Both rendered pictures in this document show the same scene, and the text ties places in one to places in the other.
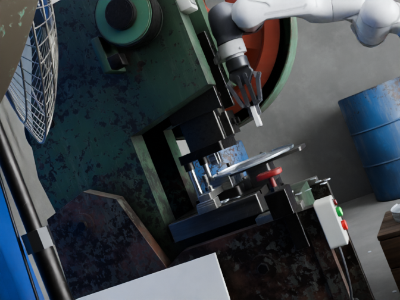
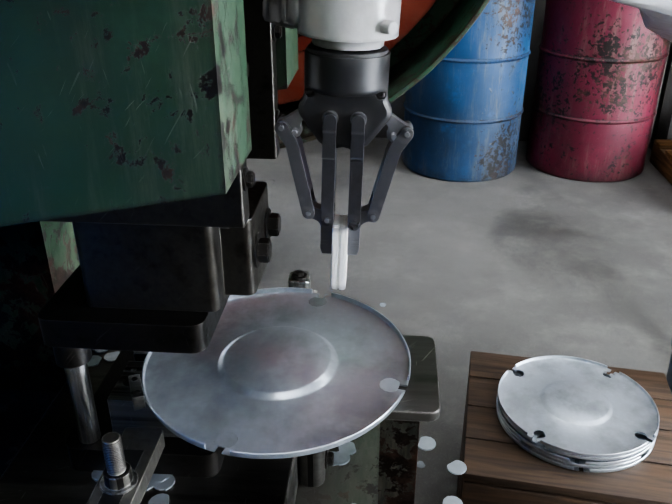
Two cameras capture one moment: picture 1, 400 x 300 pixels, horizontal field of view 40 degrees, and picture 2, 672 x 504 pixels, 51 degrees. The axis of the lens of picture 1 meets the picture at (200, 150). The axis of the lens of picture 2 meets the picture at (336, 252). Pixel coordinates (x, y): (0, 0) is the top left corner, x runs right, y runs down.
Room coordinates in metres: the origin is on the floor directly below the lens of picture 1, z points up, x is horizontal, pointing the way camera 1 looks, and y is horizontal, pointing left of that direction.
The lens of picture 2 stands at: (1.20, -0.07, 1.24)
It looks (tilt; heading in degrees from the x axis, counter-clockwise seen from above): 27 degrees down; 347
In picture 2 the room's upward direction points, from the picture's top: straight up
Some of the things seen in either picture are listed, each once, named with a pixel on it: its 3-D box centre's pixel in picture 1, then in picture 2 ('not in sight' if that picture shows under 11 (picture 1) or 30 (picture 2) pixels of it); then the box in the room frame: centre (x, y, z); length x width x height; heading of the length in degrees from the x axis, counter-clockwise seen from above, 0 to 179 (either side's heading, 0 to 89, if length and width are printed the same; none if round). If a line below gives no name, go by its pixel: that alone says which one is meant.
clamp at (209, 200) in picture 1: (209, 190); (115, 487); (1.71, 0.02, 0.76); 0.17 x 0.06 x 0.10; 162
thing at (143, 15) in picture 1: (160, 26); not in sight; (1.87, -0.03, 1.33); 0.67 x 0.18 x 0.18; 162
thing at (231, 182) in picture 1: (223, 181); (173, 375); (1.87, -0.04, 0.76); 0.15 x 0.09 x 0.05; 162
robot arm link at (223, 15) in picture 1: (236, 19); not in sight; (1.80, -0.27, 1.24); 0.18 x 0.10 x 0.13; 81
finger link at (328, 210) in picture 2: (243, 91); (329, 166); (1.81, -0.20, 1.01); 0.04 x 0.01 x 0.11; 163
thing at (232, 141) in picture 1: (209, 153); (153, 294); (1.87, -0.03, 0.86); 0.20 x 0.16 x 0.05; 162
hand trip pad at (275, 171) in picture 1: (272, 184); not in sight; (1.48, -0.15, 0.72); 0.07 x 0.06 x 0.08; 72
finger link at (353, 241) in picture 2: (259, 106); (363, 229); (1.80, -0.24, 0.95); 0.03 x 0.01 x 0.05; 73
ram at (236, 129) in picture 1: (202, 101); (180, 135); (1.86, -0.07, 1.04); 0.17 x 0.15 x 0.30; 72
